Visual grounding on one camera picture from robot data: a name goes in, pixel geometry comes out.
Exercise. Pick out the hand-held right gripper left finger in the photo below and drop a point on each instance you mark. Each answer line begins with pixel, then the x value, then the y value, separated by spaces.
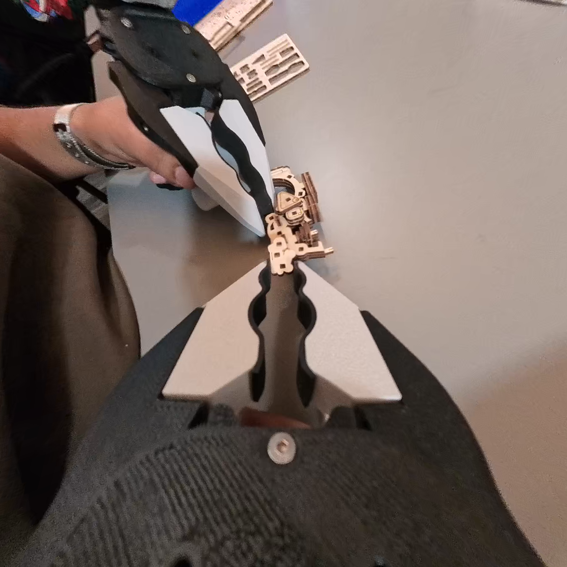
pixel 212 350

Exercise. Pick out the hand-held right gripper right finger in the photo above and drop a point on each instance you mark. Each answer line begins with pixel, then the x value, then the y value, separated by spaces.
pixel 350 350

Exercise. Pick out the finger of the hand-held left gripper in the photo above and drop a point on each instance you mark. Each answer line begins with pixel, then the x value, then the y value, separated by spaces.
pixel 208 164
pixel 250 141

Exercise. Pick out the wooden puzzle model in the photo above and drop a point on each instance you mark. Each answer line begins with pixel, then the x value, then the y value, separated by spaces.
pixel 305 208

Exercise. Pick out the small light wooden puzzle piece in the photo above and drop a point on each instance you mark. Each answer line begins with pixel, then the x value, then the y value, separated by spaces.
pixel 281 259

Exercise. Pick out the grey desk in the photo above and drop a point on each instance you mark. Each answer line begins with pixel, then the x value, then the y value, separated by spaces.
pixel 421 177

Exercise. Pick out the person's left hand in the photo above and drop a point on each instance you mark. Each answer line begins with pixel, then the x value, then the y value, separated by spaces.
pixel 119 137

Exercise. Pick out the blue box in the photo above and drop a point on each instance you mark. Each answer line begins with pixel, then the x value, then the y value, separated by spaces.
pixel 199 11

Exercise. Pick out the stacked wooden part sheets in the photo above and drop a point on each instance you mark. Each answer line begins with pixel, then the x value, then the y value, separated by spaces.
pixel 234 22

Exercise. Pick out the wooden part sheet with cutouts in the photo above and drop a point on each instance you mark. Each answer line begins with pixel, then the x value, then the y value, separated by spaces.
pixel 270 66

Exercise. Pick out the silver metal wristband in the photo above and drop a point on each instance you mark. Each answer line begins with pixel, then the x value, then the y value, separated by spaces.
pixel 66 133

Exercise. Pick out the black printed shirt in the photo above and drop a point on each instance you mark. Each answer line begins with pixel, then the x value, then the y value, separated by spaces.
pixel 35 53

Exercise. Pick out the person's olive clothing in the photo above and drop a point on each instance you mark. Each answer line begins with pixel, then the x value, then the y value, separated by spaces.
pixel 53 310

